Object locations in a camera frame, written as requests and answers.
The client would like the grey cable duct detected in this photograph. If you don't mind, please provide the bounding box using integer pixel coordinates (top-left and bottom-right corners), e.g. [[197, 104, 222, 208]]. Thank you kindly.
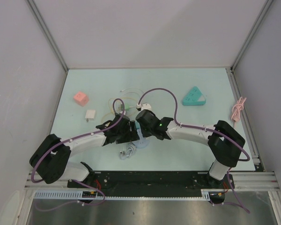
[[34, 190, 216, 201]]

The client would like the pink coiled cable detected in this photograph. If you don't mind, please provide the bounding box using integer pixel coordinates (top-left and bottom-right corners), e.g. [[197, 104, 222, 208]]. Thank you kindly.
[[231, 96, 247, 122]]

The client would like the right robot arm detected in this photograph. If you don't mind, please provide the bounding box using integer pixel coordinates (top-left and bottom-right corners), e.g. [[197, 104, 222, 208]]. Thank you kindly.
[[136, 110, 245, 188]]

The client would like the white cube charger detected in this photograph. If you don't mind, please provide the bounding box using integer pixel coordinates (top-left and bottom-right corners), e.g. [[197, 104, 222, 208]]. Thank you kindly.
[[85, 109, 96, 121]]

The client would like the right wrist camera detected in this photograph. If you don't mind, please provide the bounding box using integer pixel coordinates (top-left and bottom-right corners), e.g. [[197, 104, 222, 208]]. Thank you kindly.
[[136, 103, 152, 111]]

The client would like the white usb cable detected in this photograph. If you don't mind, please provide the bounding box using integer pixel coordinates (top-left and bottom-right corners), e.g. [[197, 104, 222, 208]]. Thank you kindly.
[[119, 88, 145, 112]]

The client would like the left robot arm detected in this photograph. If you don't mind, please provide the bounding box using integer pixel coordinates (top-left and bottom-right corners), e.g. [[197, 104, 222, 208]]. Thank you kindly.
[[29, 114, 139, 188]]

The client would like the blue round power strip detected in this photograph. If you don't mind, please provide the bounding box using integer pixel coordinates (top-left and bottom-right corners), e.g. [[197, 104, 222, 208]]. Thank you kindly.
[[119, 129, 149, 160]]

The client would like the green charger plug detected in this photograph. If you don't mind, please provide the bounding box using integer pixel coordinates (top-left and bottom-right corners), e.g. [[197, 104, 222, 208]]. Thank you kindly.
[[118, 104, 130, 111]]

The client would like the purple cable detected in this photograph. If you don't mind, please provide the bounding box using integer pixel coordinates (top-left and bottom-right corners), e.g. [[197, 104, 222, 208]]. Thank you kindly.
[[137, 88, 251, 214], [30, 98, 126, 213]]

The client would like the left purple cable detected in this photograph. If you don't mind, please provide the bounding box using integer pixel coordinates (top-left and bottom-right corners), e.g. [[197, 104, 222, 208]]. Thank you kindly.
[[30, 98, 126, 213]]

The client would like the teal charger plug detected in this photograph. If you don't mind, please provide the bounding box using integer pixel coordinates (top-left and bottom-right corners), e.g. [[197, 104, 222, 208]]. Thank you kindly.
[[135, 121, 141, 130]]

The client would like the teal triangular power strip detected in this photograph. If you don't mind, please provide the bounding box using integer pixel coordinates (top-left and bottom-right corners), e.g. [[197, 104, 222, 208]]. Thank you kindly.
[[182, 86, 206, 106]]

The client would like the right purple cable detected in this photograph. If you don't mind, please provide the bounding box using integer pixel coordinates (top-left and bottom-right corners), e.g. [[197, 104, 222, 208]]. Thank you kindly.
[[137, 88, 251, 214]]

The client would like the pink cube socket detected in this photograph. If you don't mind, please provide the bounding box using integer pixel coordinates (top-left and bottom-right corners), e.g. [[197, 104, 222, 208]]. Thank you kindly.
[[73, 91, 89, 107]]

